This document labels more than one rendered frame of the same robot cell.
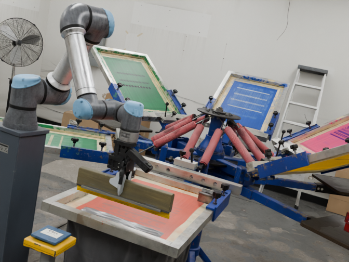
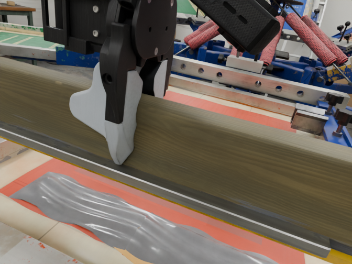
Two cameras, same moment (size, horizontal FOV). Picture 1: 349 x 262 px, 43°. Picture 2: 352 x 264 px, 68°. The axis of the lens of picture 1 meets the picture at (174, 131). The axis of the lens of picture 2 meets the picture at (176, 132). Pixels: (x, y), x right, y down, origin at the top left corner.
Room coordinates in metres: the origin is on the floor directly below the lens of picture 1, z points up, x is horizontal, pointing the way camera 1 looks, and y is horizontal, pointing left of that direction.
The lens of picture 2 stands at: (1.45, 0.12, 1.22)
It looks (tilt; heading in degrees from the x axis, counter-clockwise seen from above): 26 degrees down; 0
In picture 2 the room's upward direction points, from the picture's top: 9 degrees clockwise
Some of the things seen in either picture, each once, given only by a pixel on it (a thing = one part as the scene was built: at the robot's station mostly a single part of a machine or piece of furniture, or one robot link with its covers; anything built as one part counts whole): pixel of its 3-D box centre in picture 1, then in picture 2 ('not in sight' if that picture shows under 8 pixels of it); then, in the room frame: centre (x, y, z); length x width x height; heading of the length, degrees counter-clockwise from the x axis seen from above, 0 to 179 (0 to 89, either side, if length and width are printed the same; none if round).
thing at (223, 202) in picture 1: (217, 204); (327, 132); (2.08, -0.28, 0.98); 0.30 x 0.05 x 0.07; 162
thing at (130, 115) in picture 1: (131, 116); not in sight; (1.67, 0.17, 1.39); 0.09 x 0.08 x 0.11; 49
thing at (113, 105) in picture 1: (111, 110); not in sight; (1.72, 0.26, 1.39); 0.11 x 0.11 x 0.08; 49
